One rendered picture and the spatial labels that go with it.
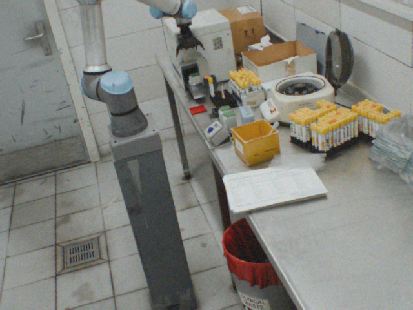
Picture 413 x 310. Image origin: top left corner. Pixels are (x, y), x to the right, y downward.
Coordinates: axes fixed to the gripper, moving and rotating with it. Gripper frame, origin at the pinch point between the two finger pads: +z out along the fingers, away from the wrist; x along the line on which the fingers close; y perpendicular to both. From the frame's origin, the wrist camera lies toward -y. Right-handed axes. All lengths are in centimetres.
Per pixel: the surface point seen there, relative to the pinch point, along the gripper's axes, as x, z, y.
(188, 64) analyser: 0.4, 2.0, 8.6
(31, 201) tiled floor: 112, 102, 99
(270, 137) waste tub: -10, 6, -75
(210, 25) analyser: -13.4, -14.0, 8.7
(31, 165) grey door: 110, 92, 134
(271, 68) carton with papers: -30.9, 2.8, -20.7
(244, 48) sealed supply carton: -38, 13, 45
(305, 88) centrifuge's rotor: -36, 5, -45
